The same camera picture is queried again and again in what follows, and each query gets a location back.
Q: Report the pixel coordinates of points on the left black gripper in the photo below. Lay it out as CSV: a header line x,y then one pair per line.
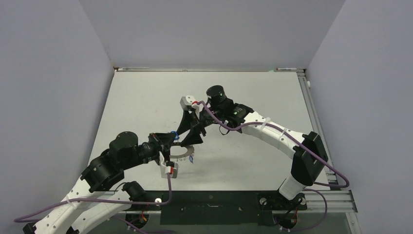
x,y
161,142

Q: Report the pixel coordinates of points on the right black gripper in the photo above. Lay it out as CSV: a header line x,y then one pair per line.
x,y
193,136

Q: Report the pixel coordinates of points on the blue head key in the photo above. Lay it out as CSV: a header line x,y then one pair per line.
x,y
176,135

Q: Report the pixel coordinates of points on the metal perforated ring disc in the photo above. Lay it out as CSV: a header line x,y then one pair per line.
x,y
179,153

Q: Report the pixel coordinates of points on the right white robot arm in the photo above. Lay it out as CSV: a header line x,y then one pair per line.
x,y
306,151

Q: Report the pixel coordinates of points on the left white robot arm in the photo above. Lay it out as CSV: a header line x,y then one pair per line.
x,y
83,209

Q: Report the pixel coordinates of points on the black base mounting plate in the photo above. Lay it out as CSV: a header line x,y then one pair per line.
x,y
219,208

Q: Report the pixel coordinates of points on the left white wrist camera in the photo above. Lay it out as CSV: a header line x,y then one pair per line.
x,y
168,168

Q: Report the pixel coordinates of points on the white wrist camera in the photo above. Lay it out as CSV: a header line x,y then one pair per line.
x,y
189,103
168,168

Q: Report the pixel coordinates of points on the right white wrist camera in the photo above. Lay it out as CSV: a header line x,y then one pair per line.
x,y
189,103

